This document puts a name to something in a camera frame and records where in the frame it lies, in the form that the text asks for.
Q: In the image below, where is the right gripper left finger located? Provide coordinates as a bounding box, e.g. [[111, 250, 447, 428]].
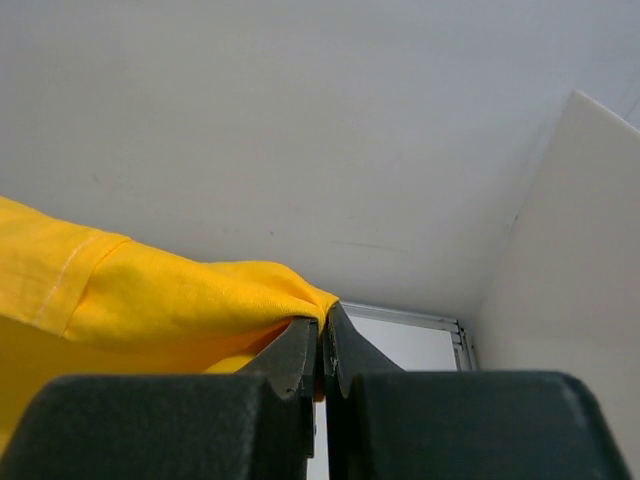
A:
[[1, 319, 318, 479]]

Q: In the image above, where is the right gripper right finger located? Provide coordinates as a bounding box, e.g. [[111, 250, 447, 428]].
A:
[[322, 305, 631, 479]]

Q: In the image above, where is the yellow pillowcase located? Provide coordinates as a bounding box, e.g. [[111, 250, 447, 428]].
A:
[[1, 199, 336, 441]]

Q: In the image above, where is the aluminium table frame rail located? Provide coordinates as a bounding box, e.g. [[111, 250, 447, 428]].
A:
[[342, 303, 477, 371]]

